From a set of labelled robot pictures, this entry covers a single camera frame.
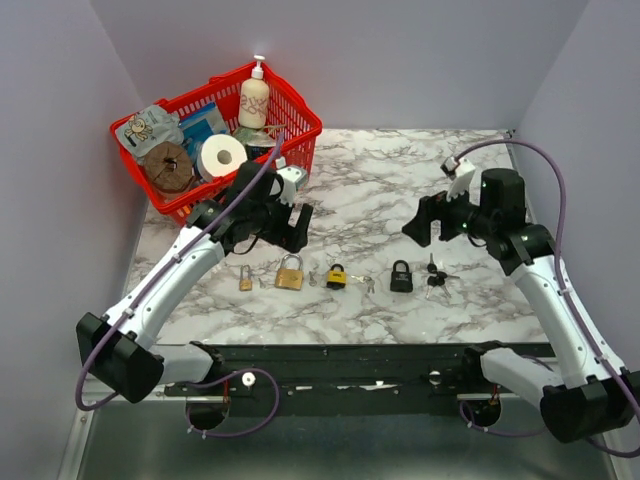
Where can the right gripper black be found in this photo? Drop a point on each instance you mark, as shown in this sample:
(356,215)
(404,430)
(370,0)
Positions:
(430,208)

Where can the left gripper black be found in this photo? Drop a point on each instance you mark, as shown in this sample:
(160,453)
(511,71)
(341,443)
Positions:
(293,238)

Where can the large brass padlock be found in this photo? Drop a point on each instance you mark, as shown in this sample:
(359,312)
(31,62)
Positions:
(290,275)

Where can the black key bunch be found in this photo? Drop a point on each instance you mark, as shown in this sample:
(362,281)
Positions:
(437,278)

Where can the black padlock with keys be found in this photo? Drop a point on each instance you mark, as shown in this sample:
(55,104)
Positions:
(401,280)

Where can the yellow padlock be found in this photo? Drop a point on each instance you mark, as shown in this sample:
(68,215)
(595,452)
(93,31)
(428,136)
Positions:
(336,277)

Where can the small brass padlock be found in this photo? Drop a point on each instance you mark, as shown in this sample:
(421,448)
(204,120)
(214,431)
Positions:
(245,278)

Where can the yellow padlock key bunch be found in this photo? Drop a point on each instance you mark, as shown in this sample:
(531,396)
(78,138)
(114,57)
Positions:
(366,280)

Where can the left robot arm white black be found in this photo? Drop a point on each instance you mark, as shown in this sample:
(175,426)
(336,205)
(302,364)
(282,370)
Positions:
(118,347)

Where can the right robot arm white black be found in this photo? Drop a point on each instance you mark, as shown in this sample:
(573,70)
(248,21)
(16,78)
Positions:
(592,390)

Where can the green patterned packet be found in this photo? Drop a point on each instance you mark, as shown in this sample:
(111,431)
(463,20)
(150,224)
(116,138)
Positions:
(264,137)

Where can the white toilet paper roll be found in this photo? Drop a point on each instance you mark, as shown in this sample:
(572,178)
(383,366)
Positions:
(220,155)

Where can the brown tape roll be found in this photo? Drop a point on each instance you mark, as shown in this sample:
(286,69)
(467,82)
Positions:
(169,169)

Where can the blue plastic package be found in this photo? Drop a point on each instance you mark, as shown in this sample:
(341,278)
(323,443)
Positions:
(201,124)

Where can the cream lotion pump bottle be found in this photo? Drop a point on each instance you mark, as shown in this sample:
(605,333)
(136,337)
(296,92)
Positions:
(254,97)

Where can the grey cartoon pouch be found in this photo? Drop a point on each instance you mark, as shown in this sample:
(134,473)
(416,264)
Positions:
(148,128)

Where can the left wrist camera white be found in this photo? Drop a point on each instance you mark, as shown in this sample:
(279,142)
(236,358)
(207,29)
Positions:
(290,179)

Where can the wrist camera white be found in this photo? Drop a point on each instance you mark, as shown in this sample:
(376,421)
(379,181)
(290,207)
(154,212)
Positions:
(290,179)
(460,172)

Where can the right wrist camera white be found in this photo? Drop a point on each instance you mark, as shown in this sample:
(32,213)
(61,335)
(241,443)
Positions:
(460,172)

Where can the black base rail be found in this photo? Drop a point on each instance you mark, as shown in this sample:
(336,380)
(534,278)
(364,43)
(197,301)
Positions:
(341,380)

